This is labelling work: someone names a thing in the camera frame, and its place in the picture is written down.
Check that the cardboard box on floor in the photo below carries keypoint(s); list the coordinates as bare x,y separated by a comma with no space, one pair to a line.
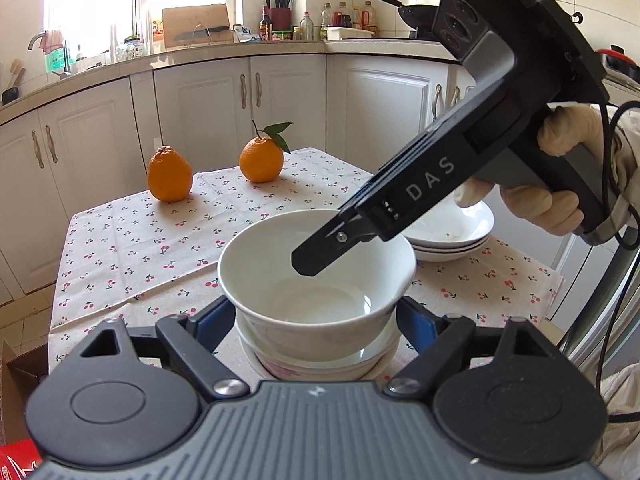
20,375

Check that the orange with green leaf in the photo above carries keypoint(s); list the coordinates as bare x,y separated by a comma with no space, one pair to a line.
262,158

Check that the white sleeved right forearm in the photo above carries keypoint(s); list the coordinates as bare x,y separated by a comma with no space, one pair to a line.
624,152

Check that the wooden cutting board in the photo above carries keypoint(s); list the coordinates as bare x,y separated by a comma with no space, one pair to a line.
190,25

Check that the bumpy orange without leaf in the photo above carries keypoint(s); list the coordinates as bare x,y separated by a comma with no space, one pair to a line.
170,176

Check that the cherry print tablecloth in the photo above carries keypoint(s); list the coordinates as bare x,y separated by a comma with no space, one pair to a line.
138,259

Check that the white floral bowl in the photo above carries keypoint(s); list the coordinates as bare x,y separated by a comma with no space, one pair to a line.
330,316
366,363

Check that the dark soy sauce bottle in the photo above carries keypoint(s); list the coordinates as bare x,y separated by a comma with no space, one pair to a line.
265,24

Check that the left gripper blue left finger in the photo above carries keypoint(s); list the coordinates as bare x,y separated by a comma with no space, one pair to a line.
208,326

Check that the red knife block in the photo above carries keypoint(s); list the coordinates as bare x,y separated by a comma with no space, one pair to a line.
280,13

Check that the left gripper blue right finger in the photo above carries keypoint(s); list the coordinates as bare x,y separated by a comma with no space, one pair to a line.
452,337

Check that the white plate with fruit print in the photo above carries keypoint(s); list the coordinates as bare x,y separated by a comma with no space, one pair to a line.
448,232

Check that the white gloved right hand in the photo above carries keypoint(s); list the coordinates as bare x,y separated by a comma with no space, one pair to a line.
550,177

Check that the white kitchen cabinets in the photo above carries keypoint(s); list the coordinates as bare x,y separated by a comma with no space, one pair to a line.
92,147

